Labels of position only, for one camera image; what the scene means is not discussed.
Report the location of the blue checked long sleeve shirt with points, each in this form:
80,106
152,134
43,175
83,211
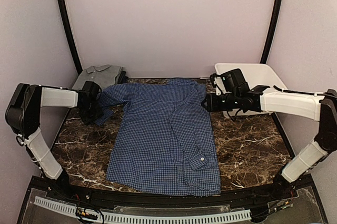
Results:
165,142

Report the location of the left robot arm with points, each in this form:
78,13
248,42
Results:
23,116

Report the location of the grey folded shirt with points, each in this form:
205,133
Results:
104,76

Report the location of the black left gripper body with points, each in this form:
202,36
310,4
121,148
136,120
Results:
91,114

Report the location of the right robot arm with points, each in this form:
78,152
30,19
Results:
319,107

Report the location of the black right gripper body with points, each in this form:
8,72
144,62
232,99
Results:
231,102

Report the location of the right black frame post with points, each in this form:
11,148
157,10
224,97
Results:
271,31

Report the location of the white plastic basket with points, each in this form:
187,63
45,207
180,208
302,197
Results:
255,74

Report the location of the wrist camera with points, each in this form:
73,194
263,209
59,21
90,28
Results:
92,90
233,81

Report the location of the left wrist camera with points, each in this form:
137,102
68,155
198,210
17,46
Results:
92,90

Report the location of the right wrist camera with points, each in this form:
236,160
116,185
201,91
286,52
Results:
233,81

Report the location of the black front rail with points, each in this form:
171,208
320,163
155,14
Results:
107,199

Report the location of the white slotted cable duct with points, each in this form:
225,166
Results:
123,214

